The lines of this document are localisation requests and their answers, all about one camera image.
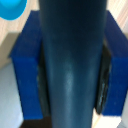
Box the gripper right finger with blue pad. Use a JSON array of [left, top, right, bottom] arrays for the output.
[[94, 9, 128, 118]]

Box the gripper left finger with blue pad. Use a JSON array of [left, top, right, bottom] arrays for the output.
[[9, 10, 51, 120]]

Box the blue bowl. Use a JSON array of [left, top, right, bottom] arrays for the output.
[[0, 0, 28, 21]]

